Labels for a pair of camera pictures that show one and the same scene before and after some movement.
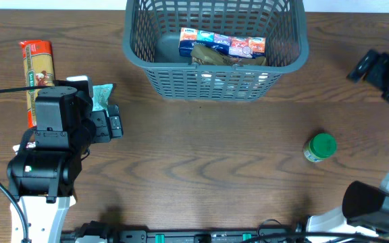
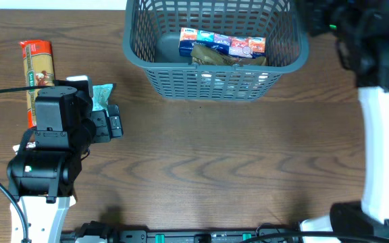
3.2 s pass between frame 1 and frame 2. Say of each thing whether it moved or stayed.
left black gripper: stayed
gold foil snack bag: stayed
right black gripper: moved
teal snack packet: stayed
